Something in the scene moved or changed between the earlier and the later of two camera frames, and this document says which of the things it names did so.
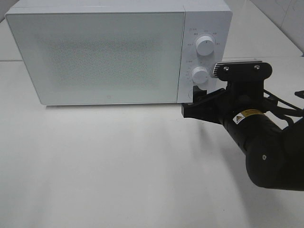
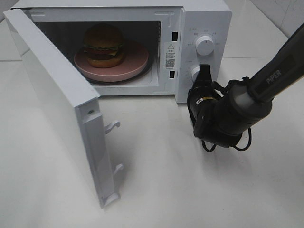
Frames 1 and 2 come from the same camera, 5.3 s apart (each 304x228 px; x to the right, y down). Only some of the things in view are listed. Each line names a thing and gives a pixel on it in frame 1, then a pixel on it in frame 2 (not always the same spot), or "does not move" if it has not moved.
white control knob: x=204 y=45 does not move
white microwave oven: x=119 y=52 does not move
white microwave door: x=103 y=57 -> x=74 y=107
